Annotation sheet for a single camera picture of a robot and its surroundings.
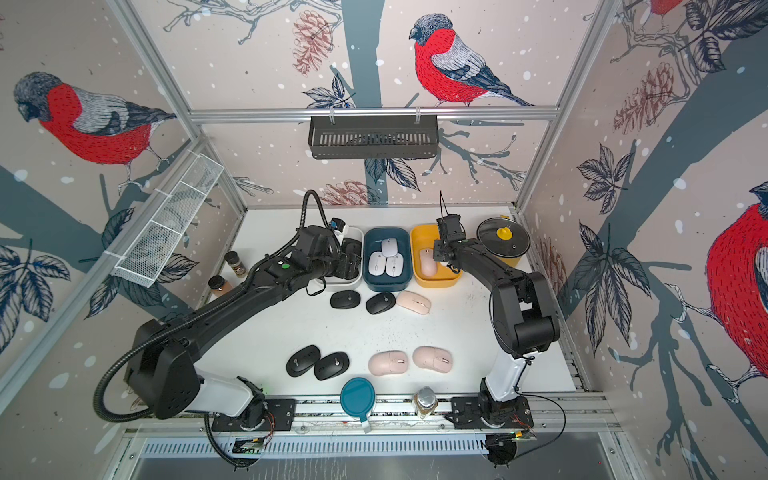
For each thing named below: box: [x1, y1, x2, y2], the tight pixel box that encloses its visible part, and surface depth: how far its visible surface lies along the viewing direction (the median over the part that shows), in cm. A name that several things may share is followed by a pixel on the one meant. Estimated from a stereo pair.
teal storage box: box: [362, 227, 413, 293], surface depth 102 cm
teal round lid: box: [340, 377, 376, 423], surface depth 71 cm
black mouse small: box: [343, 258, 362, 280], surface depth 76 cm
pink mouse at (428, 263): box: [420, 248, 436, 277], surface depth 102 cm
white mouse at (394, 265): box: [386, 253, 404, 277], surface depth 102 cm
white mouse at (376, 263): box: [368, 251, 386, 276], surface depth 103 cm
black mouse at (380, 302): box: [366, 292, 396, 315], surface depth 94 cm
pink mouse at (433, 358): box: [412, 346, 453, 373], surface depth 82 cm
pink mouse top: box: [396, 290, 432, 315], surface depth 95 cm
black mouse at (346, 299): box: [330, 290, 361, 309], surface depth 94 cm
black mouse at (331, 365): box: [314, 352, 349, 381], surface depth 81 cm
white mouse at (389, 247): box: [381, 238, 398, 257], surface depth 106 cm
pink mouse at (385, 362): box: [368, 350, 408, 376], surface depth 82 cm
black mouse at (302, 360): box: [286, 344, 321, 377], surface depth 82 cm
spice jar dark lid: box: [224, 250, 240, 264], surface depth 97 cm
